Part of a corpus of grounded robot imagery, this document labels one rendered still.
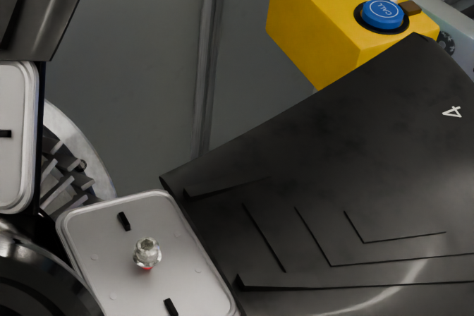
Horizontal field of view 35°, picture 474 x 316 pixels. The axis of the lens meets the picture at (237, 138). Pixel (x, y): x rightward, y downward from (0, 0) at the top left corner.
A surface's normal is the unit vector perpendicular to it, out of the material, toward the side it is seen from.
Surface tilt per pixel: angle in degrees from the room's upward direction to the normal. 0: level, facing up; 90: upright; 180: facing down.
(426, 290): 18
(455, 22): 0
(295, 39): 90
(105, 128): 90
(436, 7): 0
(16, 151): 54
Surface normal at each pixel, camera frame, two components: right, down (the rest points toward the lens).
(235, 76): 0.48, 0.65
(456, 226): 0.35, -0.54
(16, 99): -0.42, 0.00
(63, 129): 0.43, 0.04
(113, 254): 0.19, -0.74
